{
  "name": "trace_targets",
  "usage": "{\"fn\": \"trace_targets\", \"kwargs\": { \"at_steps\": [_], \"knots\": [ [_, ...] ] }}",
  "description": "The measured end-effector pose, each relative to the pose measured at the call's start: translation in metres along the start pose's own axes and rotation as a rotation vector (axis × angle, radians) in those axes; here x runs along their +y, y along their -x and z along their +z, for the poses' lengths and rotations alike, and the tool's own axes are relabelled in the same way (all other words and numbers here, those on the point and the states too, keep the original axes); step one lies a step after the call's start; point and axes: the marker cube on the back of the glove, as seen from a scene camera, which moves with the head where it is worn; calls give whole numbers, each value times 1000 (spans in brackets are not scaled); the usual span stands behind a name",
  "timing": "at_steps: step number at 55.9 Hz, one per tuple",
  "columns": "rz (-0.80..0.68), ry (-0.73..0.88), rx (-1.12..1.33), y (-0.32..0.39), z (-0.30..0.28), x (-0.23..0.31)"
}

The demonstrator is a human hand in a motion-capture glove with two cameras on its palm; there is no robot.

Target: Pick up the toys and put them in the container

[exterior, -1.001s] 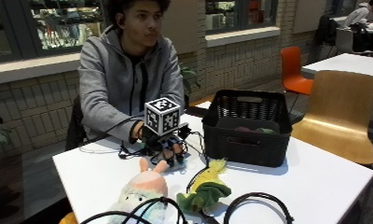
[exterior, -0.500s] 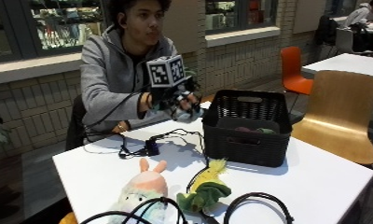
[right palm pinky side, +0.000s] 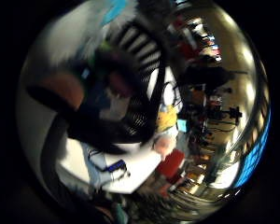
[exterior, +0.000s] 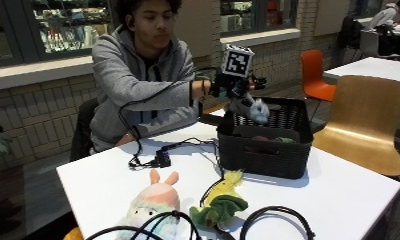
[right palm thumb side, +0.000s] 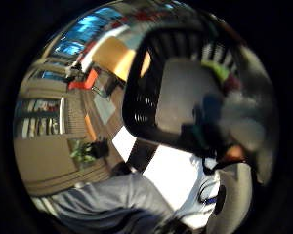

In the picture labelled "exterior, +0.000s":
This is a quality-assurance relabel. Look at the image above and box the grey soft toy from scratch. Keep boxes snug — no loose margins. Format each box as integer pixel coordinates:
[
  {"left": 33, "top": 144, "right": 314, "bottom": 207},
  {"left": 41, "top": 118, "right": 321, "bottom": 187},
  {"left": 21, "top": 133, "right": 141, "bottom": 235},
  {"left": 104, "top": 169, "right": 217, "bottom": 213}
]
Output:
[{"left": 227, "top": 93, "right": 271, "bottom": 125}]

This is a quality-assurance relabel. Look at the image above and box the white marker cube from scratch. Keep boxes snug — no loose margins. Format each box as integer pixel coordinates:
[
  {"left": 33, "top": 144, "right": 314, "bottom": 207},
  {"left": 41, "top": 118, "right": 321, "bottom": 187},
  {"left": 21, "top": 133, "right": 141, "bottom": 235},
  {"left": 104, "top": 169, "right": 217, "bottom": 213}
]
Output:
[{"left": 219, "top": 44, "right": 255, "bottom": 79}]

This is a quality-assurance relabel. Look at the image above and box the dark red soft toy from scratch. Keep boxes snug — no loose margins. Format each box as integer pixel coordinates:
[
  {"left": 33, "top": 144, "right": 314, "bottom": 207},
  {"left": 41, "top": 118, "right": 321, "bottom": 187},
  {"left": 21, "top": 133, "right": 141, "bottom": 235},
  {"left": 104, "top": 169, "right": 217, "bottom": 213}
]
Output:
[{"left": 250, "top": 134, "right": 271, "bottom": 143}]

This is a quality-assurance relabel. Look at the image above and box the orange plastic chair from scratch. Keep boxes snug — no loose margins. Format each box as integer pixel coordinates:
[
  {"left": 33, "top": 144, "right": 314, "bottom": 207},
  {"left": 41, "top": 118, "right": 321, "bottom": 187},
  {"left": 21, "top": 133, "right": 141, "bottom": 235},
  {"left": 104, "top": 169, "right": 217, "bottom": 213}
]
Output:
[{"left": 299, "top": 49, "right": 338, "bottom": 103}]

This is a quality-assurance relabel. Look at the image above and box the black plastic basket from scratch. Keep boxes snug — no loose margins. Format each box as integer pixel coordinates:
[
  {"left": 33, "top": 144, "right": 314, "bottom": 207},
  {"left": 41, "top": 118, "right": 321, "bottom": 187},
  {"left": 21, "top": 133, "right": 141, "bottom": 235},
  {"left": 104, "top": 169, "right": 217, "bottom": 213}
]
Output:
[{"left": 215, "top": 96, "right": 314, "bottom": 180}]

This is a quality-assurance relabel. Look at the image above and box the small dark-framed window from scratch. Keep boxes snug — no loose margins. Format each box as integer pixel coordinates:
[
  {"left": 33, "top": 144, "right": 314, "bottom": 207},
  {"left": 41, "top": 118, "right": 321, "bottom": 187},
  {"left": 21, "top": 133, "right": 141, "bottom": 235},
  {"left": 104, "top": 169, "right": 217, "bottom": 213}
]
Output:
[{"left": 218, "top": 0, "right": 299, "bottom": 38}]

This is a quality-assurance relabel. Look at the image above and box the the person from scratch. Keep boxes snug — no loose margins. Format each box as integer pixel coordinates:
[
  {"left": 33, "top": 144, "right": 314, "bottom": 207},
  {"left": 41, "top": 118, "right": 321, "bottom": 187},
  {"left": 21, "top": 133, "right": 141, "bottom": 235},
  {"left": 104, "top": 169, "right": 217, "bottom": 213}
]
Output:
[{"left": 88, "top": 0, "right": 269, "bottom": 155}]

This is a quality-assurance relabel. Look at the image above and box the light wooden chair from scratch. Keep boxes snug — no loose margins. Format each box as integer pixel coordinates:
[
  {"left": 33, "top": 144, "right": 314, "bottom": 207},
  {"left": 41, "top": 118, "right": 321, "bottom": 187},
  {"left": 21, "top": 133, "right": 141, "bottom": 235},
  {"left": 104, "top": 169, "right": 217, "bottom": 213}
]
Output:
[{"left": 311, "top": 74, "right": 400, "bottom": 178}]

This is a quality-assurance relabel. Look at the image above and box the black backpack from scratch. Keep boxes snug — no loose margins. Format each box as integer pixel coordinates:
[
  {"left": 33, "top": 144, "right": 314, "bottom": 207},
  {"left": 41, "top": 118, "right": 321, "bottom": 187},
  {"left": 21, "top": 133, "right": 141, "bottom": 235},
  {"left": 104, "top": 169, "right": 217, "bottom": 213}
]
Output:
[{"left": 335, "top": 15, "right": 364, "bottom": 50}]

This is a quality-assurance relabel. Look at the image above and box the white table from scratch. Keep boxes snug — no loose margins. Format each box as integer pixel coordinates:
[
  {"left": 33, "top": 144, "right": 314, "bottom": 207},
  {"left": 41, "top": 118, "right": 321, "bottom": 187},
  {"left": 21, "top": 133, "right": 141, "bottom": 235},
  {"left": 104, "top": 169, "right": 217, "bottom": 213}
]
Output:
[{"left": 322, "top": 56, "right": 400, "bottom": 94}]

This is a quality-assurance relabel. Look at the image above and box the yellow and green soft toy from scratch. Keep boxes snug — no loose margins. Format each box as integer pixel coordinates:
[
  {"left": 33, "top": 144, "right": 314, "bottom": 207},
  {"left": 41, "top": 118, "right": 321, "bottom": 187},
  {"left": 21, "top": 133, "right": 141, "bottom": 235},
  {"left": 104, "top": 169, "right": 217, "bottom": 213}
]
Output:
[{"left": 187, "top": 169, "right": 250, "bottom": 229}]

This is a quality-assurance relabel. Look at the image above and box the black chair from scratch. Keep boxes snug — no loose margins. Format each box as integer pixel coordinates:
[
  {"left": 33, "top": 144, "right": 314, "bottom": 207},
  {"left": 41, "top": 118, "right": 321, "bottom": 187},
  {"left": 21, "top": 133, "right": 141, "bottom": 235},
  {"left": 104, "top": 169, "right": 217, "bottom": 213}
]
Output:
[{"left": 68, "top": 97, "right": 100, "bottom": 163}]

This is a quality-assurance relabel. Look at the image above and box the pink bunny soft toy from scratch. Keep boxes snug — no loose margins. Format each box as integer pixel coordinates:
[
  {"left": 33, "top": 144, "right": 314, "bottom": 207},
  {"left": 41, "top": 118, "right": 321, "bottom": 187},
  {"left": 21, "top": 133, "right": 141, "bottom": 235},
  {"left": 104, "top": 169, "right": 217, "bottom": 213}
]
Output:
[{"left": 114, "top": 168, "right": 182, "bottom": 240}]

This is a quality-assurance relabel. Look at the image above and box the large dark-framed window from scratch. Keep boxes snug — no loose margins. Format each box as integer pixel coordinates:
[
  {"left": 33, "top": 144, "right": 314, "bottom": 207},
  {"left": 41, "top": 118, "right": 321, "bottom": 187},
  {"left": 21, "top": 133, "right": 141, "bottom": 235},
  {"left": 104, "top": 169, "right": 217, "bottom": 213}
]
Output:
[{"left": 0, "top": 0, "right": 117, "bottom": 69}]

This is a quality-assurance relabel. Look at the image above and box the thin black cable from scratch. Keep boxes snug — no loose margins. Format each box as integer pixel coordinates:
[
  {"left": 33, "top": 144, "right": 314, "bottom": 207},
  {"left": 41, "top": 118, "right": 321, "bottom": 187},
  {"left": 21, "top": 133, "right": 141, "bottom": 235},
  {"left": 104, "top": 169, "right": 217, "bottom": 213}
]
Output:
[{"left": 162, "top": 137, "right": 226, "bottom": 208}]

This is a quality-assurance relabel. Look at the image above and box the black cable adapter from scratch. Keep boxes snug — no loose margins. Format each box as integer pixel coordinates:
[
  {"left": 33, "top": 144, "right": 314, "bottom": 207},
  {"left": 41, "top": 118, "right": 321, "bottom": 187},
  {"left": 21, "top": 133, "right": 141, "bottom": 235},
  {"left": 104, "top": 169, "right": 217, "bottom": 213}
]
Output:
[{"left": 153, "top": 149, "right": 173, "bottom": 169}]

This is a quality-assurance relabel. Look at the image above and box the black glove cable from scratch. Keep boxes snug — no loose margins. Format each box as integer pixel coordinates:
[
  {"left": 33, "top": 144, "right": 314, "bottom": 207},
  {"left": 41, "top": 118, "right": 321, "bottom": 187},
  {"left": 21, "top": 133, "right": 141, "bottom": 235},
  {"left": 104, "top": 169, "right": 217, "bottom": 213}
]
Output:
[{"left": 116, "top": 66, "right": 223, "bottom": 169}]

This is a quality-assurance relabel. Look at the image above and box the thick black cable loop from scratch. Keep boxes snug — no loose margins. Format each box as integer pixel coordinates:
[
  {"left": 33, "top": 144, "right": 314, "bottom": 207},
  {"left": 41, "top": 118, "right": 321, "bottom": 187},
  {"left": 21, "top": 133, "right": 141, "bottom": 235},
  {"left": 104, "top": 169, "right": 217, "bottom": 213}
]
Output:
[
  {"left": 238, "top": 205, "right": 317, "bottom": 240},
  {"left": 84, "top": 209, "right": 203, "bottom": 240}
]

